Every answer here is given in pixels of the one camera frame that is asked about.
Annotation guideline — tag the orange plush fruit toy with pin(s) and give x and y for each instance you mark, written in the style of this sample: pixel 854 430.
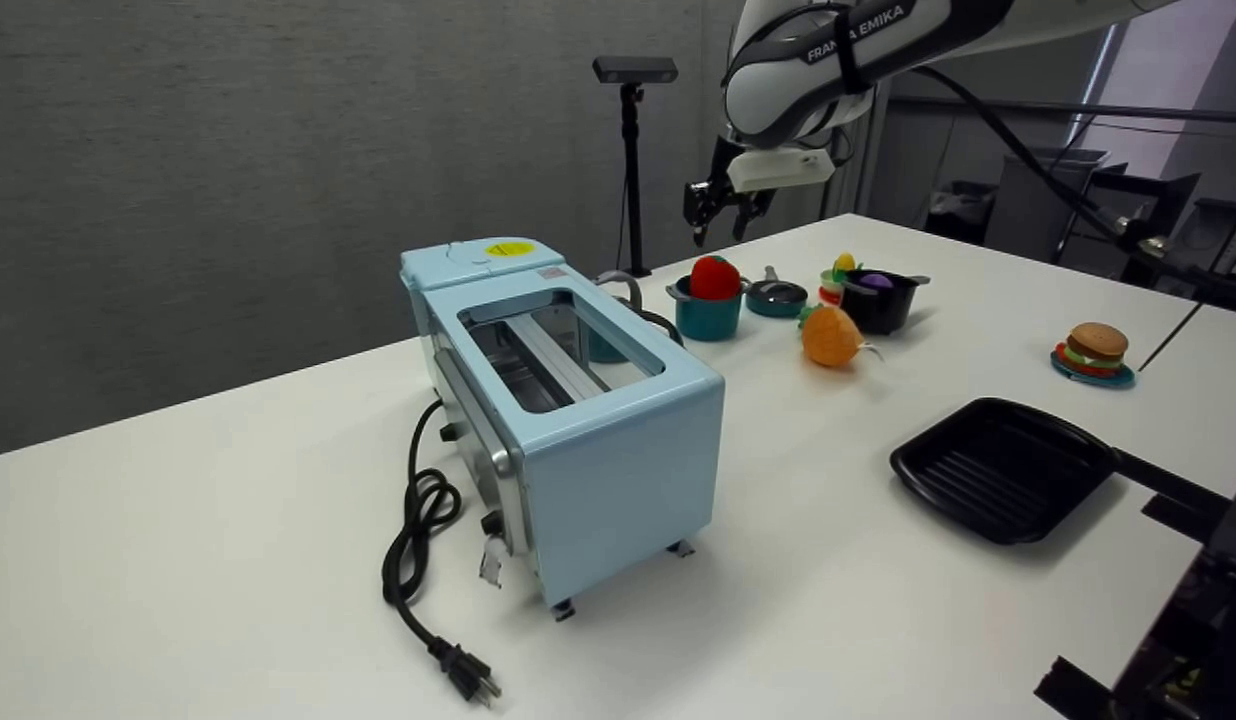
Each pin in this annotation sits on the orange plush fruit toy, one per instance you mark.
pixel 828 337

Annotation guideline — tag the black saucepan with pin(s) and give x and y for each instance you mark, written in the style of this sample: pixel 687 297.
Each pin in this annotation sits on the black saucepan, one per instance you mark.
pixel 881 315

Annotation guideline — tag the purple plush toy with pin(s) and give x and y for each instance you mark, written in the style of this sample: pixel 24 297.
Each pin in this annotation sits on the purple plush toy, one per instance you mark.
pixel 879 280

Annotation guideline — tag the blue pot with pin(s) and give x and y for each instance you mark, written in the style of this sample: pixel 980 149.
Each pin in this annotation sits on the blue pot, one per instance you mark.
pixel 701 323

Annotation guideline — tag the small blue plate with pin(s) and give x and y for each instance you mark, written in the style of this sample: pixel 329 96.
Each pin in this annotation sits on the small blue plate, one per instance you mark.
pixel 1122 383

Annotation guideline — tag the red apple plush toy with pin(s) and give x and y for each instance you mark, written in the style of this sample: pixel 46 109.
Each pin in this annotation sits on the red apple plush toy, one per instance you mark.
pixel 716 276

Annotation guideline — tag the black camera on tripod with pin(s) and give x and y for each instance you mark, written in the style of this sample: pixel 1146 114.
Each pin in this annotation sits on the black camera on tripod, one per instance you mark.
pixel 632 71

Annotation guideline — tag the yellow green red plush toy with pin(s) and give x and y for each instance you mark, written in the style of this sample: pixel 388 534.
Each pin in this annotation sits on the yellow green red plush toy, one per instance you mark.
pixel 828 286

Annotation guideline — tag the light blue toaster oven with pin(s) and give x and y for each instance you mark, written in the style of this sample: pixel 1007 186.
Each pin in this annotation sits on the light blue toaster oven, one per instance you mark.
pixel 617 455

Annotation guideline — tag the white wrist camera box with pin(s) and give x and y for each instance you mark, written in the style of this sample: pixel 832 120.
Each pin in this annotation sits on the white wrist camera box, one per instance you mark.
pixel 779 165

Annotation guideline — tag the black tape strip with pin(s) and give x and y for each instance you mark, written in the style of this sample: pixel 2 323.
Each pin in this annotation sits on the black tape strip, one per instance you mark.
pixel 1171 483
pixel 1183 518

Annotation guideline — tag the burger plush toy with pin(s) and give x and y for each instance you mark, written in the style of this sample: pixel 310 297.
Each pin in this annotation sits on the burger plush toy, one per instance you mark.
pixel 1097 344

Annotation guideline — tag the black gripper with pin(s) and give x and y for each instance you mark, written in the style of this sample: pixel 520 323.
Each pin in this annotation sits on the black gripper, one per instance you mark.
pixel 713 182

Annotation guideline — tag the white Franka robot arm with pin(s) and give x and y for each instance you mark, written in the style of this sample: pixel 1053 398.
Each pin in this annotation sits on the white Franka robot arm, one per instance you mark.
pixel 803 80

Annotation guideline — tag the black ribbed grill tray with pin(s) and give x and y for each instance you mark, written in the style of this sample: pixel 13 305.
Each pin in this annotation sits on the black ribbed grill tray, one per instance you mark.
pixel 1003 473

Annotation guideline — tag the black table clamp bracket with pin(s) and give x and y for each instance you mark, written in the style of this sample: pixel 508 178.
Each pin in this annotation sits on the black table clamp bracket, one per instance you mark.
pixel 1073 689

